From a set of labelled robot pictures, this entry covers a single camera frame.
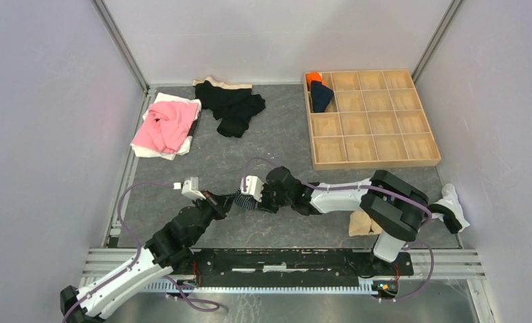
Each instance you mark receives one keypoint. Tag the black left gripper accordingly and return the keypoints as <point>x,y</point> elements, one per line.
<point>220,203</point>

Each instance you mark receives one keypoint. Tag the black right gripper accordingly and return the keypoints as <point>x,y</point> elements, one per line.
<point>263,204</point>

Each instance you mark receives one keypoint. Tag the navy striped boxer underwear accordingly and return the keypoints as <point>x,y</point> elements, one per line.
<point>245,201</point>

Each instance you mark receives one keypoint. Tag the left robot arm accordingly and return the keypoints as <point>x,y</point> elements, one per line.
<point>167,250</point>

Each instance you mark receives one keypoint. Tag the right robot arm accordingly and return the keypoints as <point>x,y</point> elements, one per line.
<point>396,206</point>

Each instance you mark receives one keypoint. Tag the black underwear pile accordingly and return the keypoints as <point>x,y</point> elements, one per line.
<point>233,105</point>

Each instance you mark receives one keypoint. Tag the beige garment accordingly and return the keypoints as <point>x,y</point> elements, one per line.
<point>362,225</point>

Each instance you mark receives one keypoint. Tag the pink garment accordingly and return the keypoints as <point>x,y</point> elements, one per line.
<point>167,125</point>

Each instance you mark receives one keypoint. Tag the navy rolled garment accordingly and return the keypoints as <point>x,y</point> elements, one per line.
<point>321,96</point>

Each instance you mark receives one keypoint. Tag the orange rolled garment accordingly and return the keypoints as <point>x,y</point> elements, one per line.
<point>314,77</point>

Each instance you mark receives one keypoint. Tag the wooden compartment tray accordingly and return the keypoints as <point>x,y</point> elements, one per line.
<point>375,120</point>

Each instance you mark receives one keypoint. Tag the white black garment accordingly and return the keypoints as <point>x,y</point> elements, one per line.
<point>449,210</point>

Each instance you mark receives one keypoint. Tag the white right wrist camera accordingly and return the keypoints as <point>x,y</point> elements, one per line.
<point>252,186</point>

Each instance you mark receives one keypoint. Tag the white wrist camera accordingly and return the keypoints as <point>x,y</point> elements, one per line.
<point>189,188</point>
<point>252,186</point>

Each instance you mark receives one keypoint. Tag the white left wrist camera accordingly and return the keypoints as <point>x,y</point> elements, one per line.
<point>189,188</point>

